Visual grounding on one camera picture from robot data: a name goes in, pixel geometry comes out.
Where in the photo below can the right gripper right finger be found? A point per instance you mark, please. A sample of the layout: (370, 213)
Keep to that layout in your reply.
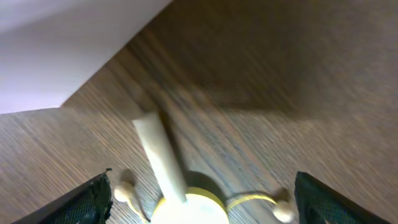
(318, 203)

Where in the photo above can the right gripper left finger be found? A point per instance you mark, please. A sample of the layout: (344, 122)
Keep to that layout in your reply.
(89, 203)

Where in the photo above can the yellow wooden rattle drum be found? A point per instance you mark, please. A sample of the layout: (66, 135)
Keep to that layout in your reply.
(181, 203)

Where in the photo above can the pink cardboard box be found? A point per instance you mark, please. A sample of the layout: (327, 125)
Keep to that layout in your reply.
(50, 48)

